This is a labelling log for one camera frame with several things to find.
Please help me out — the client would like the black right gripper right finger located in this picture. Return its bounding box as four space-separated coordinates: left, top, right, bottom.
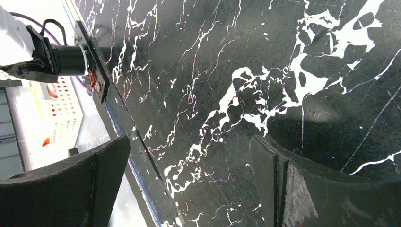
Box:
249 136 401 227

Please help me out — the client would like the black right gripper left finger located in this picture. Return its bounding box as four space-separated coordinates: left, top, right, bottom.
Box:
0 136 131 227

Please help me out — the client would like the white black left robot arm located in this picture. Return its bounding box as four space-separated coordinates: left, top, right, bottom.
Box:
0 8 95 83

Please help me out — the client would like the white perforated box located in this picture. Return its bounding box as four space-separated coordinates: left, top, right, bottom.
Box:
6 77 83 171

